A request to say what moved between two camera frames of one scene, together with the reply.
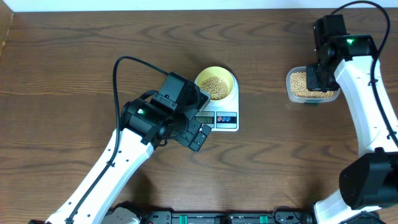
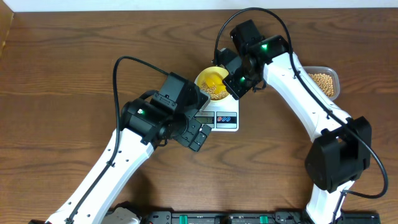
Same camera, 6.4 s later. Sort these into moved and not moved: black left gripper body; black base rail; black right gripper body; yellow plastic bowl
Moved: black right gripper body
Not moved: black base rail; black left gripper body; yellow plastic bowl
